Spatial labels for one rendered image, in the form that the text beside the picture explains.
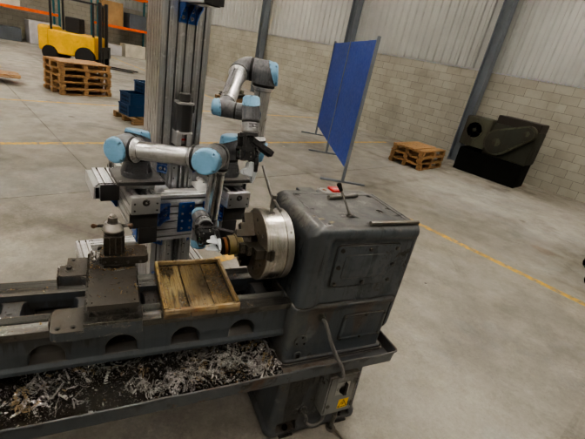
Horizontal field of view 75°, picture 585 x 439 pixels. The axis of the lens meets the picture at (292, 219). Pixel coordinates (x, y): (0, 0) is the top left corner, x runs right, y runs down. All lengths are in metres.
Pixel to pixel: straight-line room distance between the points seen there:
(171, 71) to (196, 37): 0.22
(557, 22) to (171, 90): 10.48
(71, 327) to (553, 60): 11.21
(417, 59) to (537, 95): 3.55
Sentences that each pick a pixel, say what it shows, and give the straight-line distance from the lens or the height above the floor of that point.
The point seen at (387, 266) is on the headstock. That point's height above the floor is 1.05.
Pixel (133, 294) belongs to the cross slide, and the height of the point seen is 0.97.
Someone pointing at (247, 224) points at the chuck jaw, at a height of 1.16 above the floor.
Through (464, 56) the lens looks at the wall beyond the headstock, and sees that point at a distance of 12.34.
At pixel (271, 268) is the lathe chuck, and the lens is 1.58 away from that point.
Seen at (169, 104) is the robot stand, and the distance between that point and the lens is 2.18.
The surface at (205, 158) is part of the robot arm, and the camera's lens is 1.67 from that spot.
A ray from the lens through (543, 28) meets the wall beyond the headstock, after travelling 11.81.
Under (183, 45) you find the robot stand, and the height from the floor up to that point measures 1.79.
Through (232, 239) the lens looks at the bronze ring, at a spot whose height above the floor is 1.12.
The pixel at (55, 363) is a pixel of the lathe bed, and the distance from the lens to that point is 1.67.
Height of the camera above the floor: 1.86
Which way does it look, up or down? 23 degrees down
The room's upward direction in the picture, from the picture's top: 12 degrees clockwise
